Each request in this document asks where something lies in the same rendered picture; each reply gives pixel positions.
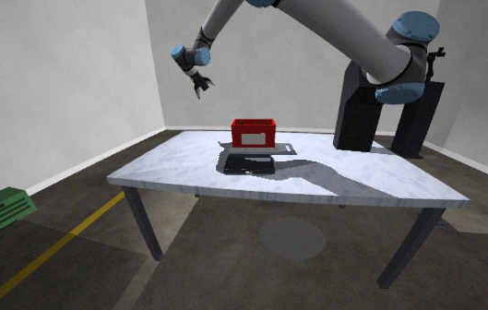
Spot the red crate with dividers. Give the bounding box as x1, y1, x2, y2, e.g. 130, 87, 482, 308
232, 119, 276, 148

